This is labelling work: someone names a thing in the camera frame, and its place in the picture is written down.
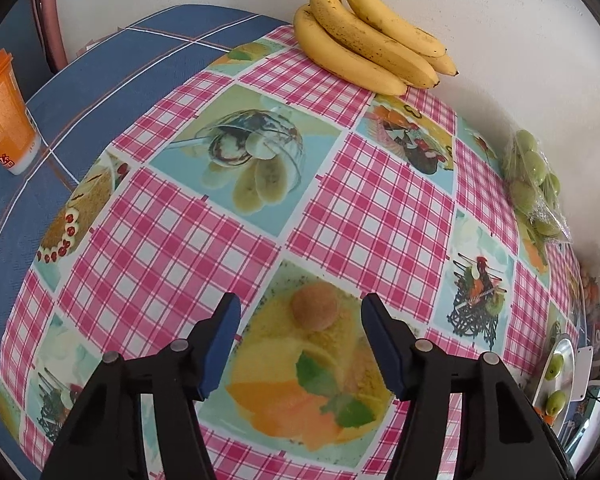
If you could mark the large green jujube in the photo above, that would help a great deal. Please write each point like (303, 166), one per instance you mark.
(555, 366)

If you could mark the white power adapter box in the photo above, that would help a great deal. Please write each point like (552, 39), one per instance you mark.
(581, 373)

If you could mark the yellow banana bunch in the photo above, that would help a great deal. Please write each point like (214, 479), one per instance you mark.
(366, 43)

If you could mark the large steel plate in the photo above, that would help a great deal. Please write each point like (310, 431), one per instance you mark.
(563, 382)

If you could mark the orange tangerine with stem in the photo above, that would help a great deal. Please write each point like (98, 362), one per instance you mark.
(549, 418)

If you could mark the small green jujube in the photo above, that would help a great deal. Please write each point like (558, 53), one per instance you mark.
(556, 402)

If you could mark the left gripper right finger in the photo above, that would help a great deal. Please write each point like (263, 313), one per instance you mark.
(501, 436)

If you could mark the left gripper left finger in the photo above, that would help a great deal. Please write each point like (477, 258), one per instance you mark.
(102, 436)

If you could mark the plastic tray of green fruits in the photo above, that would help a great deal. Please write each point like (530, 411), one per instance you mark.
(533, 187)

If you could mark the orange tube bottle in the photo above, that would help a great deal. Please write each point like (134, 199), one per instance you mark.
(19, 138)

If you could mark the clear box of longans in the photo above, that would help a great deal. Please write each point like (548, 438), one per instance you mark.
(590, 281)

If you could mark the checkered fruit-print tablecloth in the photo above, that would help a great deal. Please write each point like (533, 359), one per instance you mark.
(265, 176)

